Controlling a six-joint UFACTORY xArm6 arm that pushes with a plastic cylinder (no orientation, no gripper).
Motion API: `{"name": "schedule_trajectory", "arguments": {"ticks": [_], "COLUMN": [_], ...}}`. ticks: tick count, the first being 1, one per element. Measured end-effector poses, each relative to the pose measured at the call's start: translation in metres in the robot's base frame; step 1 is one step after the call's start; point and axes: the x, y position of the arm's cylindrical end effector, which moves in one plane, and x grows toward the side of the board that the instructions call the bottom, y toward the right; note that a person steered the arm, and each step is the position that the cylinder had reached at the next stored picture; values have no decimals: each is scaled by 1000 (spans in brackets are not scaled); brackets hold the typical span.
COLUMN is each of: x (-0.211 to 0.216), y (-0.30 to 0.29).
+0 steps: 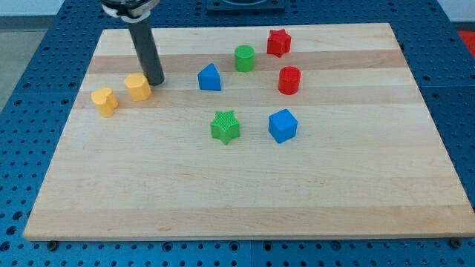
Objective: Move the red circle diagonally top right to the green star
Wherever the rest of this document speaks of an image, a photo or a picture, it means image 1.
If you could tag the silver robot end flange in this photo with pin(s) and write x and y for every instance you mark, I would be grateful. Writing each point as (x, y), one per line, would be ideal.
(130, 11)

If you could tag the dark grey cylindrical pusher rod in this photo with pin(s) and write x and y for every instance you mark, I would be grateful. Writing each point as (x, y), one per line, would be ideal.
(146, 50)

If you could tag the green star block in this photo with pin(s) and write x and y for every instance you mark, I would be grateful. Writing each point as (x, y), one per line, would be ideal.
(225, 126)

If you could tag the red star block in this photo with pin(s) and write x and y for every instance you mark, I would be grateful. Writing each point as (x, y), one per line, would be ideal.
(278, 43)

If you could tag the yellow hexagon block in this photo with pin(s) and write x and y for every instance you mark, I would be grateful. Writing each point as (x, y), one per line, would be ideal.
(137, 86)

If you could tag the yellow heart block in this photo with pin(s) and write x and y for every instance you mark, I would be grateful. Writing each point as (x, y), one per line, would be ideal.
(105, 101)

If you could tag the blue triangle block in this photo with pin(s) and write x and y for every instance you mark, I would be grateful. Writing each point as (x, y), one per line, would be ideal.
(209, 78)

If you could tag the green cylinder block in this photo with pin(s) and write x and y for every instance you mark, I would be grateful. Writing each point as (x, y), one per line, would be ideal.
(244, 58)

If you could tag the red cylinder block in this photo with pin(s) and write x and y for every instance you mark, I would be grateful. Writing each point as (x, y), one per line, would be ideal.
(289, 80)

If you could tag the blue cube block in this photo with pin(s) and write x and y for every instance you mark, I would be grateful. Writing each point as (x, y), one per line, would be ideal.
(282, 125)

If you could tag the wooden board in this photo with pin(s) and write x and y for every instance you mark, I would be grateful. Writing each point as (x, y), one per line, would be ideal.
(367, 160)

